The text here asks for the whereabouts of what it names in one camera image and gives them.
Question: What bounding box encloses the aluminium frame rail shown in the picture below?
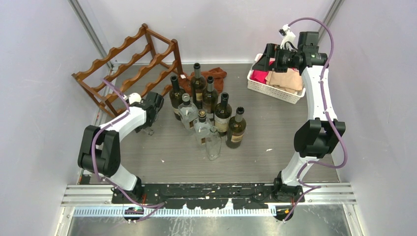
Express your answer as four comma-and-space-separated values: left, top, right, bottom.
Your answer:
61, 182, 357, 221

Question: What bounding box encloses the beige cloth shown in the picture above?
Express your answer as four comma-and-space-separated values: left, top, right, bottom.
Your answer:
266, 68, 303, 94

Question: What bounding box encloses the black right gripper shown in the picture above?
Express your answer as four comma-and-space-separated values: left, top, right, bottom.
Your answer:
252, 43, 300, 73

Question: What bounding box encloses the pink cloth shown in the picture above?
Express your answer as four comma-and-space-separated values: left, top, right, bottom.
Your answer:
249, 70, 272, 84

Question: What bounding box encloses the clear bottle front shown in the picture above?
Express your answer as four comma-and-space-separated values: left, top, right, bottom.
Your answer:
206, 126, 222, 161

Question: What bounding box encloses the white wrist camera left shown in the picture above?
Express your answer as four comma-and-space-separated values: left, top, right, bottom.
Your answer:
126, 93, 142, 106

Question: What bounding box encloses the wine bottle silver neck middle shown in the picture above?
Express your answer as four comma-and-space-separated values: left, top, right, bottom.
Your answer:
203, 76, 219, 121

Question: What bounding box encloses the green wine bottle silver neck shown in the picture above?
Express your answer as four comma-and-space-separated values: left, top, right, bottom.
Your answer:
191, 63, 206, 110

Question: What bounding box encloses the clear glass bottle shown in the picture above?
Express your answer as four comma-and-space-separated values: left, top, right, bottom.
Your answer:
143, 127, 154, 136

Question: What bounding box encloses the white plastic basket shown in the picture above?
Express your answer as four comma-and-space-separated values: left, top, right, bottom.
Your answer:
247, 69, 306, 104

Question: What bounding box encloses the clear bottle gold cap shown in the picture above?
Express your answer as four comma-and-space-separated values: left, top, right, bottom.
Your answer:
193, 110, 212, 148

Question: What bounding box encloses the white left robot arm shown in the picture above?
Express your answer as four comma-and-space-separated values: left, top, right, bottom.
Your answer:
77, 91, 164, 203

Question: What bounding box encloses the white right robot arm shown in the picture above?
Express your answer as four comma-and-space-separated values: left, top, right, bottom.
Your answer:
252, 28, 346, 202

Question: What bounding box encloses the dark green wine bottle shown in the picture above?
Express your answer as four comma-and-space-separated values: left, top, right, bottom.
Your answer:
214, 92, 232, 136

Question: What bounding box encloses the wooden wine rack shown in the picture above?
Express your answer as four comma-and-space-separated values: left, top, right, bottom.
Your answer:
72, 23, 185, 118

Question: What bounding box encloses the dark wine bottle cream label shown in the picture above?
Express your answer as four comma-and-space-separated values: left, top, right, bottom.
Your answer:
226, 107, 247, 148

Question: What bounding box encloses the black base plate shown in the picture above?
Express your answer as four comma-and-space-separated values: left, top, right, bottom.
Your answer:
111, 183, 305, 210

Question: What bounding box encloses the brown suede cloth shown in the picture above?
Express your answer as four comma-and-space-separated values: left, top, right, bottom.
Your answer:
178, 67, 227, 95

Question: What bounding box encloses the square clear bottle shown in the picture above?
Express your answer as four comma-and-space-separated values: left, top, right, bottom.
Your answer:
178, 93, 198, 134

